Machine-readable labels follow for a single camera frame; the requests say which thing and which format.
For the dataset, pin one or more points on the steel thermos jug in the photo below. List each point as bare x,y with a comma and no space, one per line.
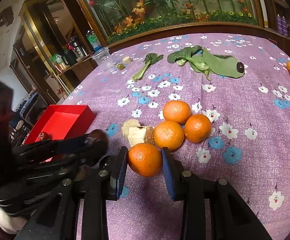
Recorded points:
78,47

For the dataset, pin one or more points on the orange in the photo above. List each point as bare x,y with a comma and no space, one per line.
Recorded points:
177,111
169,134
145,159
197,128

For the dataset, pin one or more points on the beige cut fruit chunk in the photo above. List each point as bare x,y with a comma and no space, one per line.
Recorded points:
136,133

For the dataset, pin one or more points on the purple floral tablecloth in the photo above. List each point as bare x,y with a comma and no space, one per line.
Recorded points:
249,144

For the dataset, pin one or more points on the small beige fruit piece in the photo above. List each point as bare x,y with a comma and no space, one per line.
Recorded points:
127,60

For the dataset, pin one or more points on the dark plum on leaf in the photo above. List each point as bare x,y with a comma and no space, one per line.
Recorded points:
240,67

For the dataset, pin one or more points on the small bok choy stalk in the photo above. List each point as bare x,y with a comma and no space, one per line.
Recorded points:
150,59

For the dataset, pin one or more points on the small green fruit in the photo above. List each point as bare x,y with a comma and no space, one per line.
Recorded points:
120,66

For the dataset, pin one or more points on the dark red date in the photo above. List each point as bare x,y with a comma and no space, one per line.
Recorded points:
43,136

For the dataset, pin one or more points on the white gloved left hand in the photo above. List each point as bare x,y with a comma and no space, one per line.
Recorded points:
11,225

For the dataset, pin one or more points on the red shallow tray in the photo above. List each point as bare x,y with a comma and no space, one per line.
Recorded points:
60,122

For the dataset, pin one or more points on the purple bottles on shelf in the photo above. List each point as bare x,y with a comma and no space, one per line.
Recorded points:
282,26

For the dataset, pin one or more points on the clear plastic cup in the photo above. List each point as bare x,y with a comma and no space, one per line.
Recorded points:
103,59

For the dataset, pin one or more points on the large bok choy leaves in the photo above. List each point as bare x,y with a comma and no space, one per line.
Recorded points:
202,61

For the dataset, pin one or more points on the water bottle green label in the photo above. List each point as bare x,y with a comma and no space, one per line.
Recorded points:
93,40

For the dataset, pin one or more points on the wooden sideboard cabinet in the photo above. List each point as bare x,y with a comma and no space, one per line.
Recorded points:
43,49

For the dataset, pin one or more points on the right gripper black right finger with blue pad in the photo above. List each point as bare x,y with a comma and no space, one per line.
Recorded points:
183,185

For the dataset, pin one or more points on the small kumquat upper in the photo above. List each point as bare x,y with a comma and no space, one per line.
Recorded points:
288,65

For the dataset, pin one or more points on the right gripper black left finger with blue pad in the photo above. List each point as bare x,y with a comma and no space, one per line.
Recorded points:
105,184

